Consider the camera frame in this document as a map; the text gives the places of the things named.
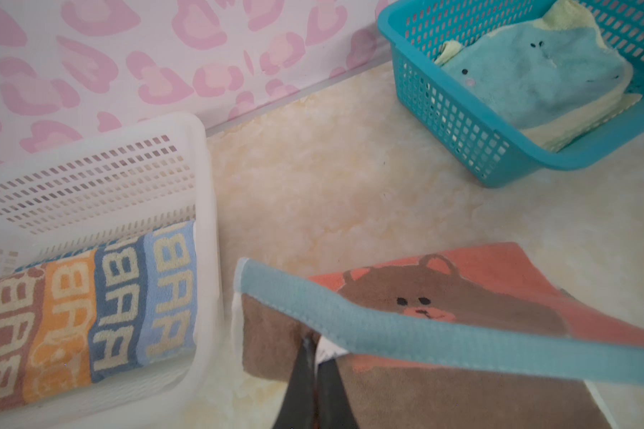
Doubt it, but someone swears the striped rabbit letter towel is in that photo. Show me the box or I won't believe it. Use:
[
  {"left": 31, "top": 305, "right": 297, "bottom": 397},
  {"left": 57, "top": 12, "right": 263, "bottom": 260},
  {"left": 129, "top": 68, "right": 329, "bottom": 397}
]
[{"left": 0, "top": 221, "right": 198, "bottom": 413}]

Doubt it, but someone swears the red brown towel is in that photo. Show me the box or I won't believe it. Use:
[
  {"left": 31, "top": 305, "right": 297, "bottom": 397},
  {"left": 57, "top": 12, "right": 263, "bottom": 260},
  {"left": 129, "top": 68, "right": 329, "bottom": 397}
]
[{"left": 232, "top": 242, "right": 644, "bottom": 428}]

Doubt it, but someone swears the teal cat face towel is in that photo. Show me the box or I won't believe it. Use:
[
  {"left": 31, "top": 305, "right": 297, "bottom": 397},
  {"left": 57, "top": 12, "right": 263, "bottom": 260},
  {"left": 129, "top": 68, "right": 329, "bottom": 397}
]
[{"left": 435, "top": 1, "right": 641, "bottom": 152}]

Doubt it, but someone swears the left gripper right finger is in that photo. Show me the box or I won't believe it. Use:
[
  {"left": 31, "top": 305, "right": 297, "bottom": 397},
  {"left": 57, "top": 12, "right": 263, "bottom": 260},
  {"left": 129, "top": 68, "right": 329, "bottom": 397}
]
[{"left": 317, "top": 359, "right": 360, "bottom": 429}]

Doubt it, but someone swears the white plastic basket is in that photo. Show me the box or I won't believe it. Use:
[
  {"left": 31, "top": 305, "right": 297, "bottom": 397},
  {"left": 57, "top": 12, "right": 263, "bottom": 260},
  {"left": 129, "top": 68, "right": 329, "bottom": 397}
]
[{"left": 0, "top": 113, "right": 222, "bottom": 428}]

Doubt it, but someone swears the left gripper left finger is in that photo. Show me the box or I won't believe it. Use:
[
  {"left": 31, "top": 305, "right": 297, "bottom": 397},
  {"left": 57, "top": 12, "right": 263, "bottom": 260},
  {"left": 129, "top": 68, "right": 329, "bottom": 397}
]
[{"left": 272, "top": 336, "right": 317, "bottom": 429}]

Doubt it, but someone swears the teal plastic basket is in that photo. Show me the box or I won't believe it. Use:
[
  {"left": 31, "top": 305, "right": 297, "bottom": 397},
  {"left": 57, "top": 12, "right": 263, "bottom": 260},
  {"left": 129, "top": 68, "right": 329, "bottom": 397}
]
[{"left": 377, "top": 1, "right": 644, "bottom": 188}]

